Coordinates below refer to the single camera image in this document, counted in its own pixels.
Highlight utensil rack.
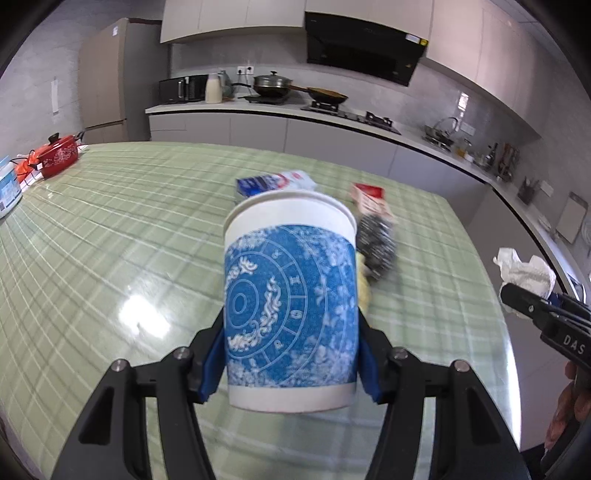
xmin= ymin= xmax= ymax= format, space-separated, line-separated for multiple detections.
xmin=499 ymin=143 xmax=520 ymax=181

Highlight red white milk carton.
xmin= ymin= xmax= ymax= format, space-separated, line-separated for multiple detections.
xmin=349 ymin=181 xmax=398 ymax=224

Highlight upper wall cabinets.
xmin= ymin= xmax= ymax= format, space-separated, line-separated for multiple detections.
xmin=159 ymin=0 xmax=543 ymax=134

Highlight red enamel pot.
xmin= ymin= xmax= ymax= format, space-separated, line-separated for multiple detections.
xmin=34 ymin=131 xmax=86 ymax=178

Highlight kitchen counter with cabinets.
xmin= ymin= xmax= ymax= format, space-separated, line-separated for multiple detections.
xmin=144 ymin=99 xmax=591 ymax=296

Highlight white tub with blue label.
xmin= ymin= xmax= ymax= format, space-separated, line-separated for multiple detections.
xmin=0 ymin=156 xmax=24 ymax=219

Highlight white cutting board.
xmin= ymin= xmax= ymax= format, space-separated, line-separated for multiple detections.
xmin=555 ymin=193 xmax=588 ymax=244

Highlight black knife holder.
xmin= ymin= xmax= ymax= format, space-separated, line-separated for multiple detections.
xmin=517 ymin=178 xmax=539 ymax=205

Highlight white tissue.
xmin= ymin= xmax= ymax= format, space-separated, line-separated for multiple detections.
xmin=492 ymin=247 xmax=557 ymax=319

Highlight gas hob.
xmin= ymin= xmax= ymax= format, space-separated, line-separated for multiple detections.
xmin=301 ymin=102 xmax=402 ymax=134

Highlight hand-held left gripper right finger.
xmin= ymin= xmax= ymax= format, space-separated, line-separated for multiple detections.
xmin=358 ymin=318 xmax=532 ymax=480

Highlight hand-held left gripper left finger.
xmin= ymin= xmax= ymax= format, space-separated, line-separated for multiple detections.
xmin=51 ymin=318 xmax=228 ymax=480

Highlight black range hood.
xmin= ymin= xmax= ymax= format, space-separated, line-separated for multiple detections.
xmin=305 ymin=11 xmax=426 ymax=87

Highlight beige refrigerator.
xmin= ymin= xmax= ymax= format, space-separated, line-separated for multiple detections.
xmin=78 ymin=17 xmax=169 ymax=144

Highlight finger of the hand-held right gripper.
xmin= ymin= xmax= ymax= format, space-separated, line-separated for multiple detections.
xmin=549 ymin=291 xmax=591 ymax=324
xmin=500 ymin=283 xmax=561 ymax=334

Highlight person's right hand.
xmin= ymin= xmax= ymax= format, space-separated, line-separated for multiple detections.
xmin=545 ymin=360 xmax=591 ymax=450

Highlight steel pot with lid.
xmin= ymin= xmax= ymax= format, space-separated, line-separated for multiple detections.
xmin=253 ymin=70 xmax=294 ymax=97

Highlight black microwave oven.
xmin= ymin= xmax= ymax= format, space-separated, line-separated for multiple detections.
xmin=158 ymin=74 xmax=208 ymax=104

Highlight wok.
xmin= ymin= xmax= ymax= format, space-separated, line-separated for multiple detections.
xmin=291 ymin=85 xmax=349 ymax=104

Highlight crushed blue white packet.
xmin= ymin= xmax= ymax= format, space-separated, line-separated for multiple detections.
xmin=235 ymin=170 xmax=320 ymax=204

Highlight steel wool scrubber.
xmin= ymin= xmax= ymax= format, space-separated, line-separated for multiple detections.
xmin=355 ymin=213 xmax=399 ymax=280

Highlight table with green checked cloth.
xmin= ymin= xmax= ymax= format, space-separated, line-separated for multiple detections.
xmin=0 ymin=142 xmax=522 ymax=480

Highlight blue patterned paper cup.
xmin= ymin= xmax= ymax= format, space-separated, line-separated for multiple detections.
xmin=223 ymin=189 xmax=360 ymax=414

